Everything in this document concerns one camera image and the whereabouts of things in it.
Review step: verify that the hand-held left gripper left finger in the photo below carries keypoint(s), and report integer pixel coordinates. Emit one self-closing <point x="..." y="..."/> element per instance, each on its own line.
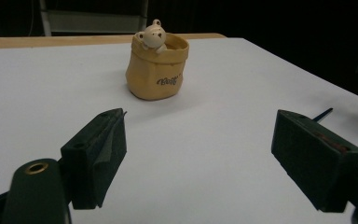
<point x="87" y="161"/>

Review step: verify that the white metal desk frame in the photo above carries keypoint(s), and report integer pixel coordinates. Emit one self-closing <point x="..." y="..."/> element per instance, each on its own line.
<point x="93" y="21"/>

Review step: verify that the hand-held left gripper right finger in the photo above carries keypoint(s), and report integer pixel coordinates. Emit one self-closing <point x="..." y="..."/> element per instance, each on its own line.
<point x="313" y="158"/>

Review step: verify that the white table sheet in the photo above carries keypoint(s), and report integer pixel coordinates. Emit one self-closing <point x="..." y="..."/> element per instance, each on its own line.
<point x="199" y="155"/>

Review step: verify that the brown wooden cup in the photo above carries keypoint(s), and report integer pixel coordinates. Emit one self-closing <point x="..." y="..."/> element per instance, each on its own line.
<point x="155" y="74"/>

